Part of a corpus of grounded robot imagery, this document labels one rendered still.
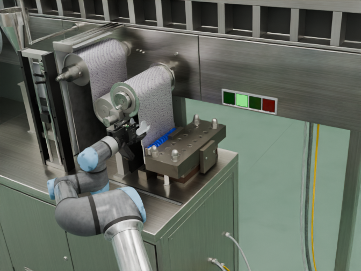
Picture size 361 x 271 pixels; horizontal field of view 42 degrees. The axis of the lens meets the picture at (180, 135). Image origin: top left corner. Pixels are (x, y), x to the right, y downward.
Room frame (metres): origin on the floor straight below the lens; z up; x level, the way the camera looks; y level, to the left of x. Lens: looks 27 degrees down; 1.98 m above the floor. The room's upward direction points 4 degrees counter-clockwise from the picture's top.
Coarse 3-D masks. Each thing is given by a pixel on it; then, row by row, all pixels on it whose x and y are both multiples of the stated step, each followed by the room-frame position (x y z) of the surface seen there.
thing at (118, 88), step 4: (116, 88) 1.77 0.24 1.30; (120, 88) 1.76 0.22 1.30; (124, 88) 1.75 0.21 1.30; (116, 92) 1.78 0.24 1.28; (128, 92) 1.74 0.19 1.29; (132, 96) 1.73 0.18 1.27; (132, 100) 1.73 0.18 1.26; (132, 104) 1.73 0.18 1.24; (132, 108) 1.73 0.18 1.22; (124, 112) 1.76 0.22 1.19; (128, 112) 1.75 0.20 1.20
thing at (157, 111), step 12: (156, 96) 1.83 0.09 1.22; (168, 96) 1.90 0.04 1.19; (144, 108) 1.76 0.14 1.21; (156, 108) 1.83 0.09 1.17; (168, 108) 1.90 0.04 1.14; (144, 120) 1.75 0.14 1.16; (156, 120) 1.82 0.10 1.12; (168, 120) 1.89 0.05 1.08; (156, 132) 1.81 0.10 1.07; (144, 144) 1.74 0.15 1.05
